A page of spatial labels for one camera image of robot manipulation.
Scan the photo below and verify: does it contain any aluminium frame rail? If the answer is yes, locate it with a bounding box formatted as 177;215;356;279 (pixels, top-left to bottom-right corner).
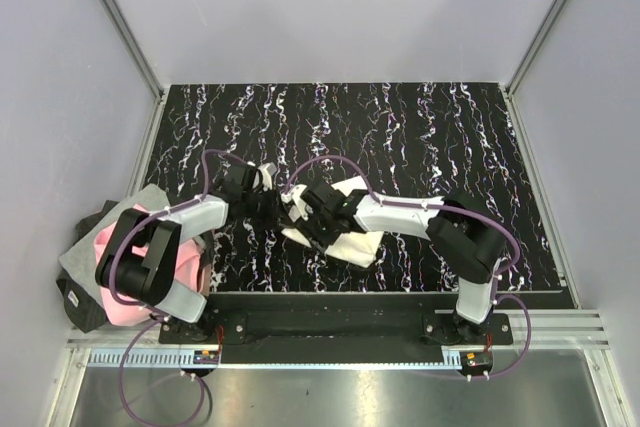
66;300;608;349

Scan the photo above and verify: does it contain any frame post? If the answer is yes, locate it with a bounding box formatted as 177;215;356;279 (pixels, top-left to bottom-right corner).
99;0;164;102
505;0;570;95

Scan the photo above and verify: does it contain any white cloth napkin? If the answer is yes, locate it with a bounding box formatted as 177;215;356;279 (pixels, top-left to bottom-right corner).
279;175;384;269

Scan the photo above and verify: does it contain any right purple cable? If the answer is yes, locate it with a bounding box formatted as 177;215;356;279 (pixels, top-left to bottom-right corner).
281;154;533;381

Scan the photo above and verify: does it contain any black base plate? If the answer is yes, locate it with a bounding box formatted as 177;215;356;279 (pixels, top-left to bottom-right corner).
159;292;513;346

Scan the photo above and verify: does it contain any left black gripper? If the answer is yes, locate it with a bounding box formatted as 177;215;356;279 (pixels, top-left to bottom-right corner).
242;185;294;230

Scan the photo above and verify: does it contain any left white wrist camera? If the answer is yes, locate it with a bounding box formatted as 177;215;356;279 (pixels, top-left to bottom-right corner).
258;162;277;191

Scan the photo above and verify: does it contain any grey cloth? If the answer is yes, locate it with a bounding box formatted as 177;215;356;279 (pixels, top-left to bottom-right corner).
57;184;176;298

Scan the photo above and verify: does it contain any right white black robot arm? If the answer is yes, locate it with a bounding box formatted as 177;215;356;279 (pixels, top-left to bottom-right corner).
290;184;507;344

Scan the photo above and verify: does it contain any right frame post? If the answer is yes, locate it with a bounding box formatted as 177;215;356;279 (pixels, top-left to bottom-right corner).
505;0;570;95

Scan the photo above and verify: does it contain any white slotted cable duct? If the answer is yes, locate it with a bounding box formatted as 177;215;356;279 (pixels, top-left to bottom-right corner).
88;347;462;370

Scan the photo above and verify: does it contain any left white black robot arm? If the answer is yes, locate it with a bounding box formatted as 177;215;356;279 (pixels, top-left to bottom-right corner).
95;163;280;343

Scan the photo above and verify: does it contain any left frame post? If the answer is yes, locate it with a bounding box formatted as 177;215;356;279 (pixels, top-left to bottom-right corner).
99;0;164;102

